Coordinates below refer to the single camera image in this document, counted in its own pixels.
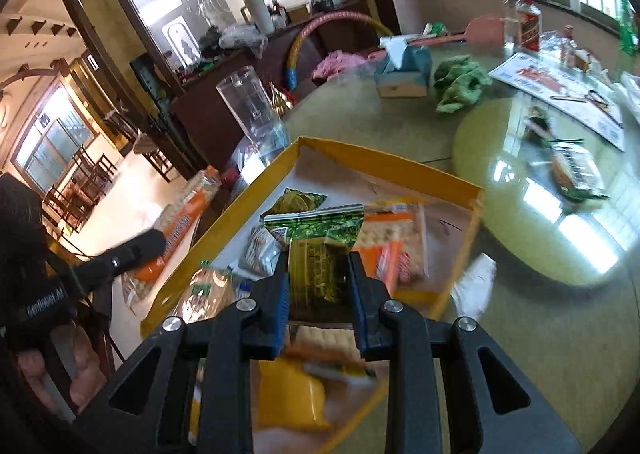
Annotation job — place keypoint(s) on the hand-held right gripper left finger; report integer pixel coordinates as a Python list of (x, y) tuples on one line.
[(280, 304)]

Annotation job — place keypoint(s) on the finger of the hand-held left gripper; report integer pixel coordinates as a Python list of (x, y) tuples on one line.
[(135, 250)]

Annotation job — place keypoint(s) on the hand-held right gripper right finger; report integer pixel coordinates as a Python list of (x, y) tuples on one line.
[(357, 304)]

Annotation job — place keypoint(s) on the long orange cracker packet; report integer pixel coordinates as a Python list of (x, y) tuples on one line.
[(175, 239)]

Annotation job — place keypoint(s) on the green yellow snack packet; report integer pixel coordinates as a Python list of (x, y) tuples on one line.
[(315, 279)]

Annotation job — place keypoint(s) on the pale cracker packet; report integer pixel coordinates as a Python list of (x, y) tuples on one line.
[(325, 339)]

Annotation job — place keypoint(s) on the small silver snack packet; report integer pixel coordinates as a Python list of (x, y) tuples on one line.
[(260, 246)]

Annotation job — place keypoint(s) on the round biscuit packet green label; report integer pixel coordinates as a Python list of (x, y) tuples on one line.
[(207, 291)]

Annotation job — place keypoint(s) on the shiny green foil packet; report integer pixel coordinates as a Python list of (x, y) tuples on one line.
[(312, 224)]

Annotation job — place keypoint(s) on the yellow cardboard box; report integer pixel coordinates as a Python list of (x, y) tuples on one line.
[(380, 169)]

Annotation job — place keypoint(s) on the person's left hand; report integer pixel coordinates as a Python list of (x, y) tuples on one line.
[(75, 374)]

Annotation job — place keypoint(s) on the wooden chair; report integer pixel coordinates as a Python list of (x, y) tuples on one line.
[(75, 196)]

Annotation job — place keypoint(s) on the white paper slip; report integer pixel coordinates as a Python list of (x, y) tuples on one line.
[(475, 284)]

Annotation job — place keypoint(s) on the clear plastic pitcher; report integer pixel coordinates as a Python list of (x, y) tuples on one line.
[(252, 107)]

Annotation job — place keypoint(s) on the dark wooden sideboard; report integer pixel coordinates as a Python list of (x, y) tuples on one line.
[(240, 79)]

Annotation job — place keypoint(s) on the small gold ornament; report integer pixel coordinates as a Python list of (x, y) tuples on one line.
[(280, 97)]

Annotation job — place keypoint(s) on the round glass turntable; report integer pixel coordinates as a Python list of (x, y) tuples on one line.
[(545, 214)]

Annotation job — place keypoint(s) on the clear plastic bag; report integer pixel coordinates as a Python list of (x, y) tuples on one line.
[(240, 37)]

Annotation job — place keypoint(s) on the teal tissue box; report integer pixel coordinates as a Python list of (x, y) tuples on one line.
[(405, 69)]

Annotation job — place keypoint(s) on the pink cloth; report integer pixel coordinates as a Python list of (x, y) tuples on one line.
[(340, 62)]

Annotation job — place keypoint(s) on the green cloth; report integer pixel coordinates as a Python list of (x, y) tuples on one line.
[(460, 79)]

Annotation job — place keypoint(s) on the orange green snack packet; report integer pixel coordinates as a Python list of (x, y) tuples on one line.
[(570, 167)]

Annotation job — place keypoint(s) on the white thermos jug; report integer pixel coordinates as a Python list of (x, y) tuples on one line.
[(261, 9)]

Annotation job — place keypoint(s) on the pink striped hula hoop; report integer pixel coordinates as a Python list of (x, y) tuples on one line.
[(320, 34)]

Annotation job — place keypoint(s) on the white red printed poster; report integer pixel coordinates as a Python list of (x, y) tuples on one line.
[(560, 89)]

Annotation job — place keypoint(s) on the pink paddle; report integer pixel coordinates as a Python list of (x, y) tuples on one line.
[(485, 29)]

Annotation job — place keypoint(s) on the white red liquor bottle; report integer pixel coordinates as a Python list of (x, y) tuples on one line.
[(528, 24)]

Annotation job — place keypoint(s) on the green plant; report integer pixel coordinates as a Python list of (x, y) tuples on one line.
[(627, 24)]

